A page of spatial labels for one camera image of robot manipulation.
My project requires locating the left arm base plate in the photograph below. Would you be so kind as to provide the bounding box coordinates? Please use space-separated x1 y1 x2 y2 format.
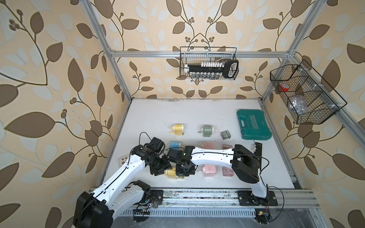
140 189 163 208

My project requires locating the green pencil sharpener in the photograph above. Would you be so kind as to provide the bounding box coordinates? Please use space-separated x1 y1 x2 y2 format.
198 125 214 137

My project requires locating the aluminium front rail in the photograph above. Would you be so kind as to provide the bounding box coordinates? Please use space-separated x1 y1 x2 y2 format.
83 187 320 209

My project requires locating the brown pink tray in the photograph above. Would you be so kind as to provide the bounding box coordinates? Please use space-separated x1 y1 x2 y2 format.
222 144 233 150

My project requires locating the white button control box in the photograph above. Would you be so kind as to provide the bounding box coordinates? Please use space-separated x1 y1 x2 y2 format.
117 154 130 167

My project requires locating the blue pencil sharpener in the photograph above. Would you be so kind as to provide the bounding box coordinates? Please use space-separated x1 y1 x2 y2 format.
169 142 181 150

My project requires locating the black wire basket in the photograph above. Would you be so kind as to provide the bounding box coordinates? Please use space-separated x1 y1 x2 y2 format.
179 46 239 81
270 59 348 124

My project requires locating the black socket rail on table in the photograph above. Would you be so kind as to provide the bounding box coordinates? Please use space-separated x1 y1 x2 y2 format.
251 141 262 168

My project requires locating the pink tray bottom row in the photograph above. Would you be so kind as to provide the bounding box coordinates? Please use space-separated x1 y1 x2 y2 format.
222 167 234 177

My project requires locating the black wire basket back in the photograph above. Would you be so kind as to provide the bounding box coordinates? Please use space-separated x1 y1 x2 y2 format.
179 46 239 81

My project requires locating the green plastic tool case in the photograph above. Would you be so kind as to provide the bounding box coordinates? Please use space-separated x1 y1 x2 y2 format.
236 109 272 141

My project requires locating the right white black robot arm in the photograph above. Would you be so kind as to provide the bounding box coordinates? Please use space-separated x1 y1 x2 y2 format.
167 144 270 199

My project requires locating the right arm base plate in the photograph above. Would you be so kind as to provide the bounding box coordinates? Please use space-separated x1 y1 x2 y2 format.
237 190 278 206

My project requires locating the yellow sharpener top row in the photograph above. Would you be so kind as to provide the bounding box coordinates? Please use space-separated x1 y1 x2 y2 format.
170 124 184 136

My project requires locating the black socket holder rail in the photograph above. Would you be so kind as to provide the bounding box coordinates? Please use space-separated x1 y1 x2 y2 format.
182 59 239 80

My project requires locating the pink sharpener row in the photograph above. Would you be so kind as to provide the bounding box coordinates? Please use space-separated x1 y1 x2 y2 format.
202 142 215 150
202 164 217 177

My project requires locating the pink sharpener bottom row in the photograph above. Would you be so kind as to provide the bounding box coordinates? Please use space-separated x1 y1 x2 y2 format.
202 164 217 177

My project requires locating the grey green tray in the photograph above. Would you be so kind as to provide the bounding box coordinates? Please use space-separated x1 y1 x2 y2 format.
221 130 232 140

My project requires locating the black wire basket right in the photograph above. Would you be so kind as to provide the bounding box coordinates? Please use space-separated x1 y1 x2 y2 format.
270 59 348 124

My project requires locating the clear plastic bag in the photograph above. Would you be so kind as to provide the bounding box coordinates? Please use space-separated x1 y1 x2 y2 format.
289 95 309 115

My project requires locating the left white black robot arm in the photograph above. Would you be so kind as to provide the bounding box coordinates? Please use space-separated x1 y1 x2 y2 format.
73 137 172 228

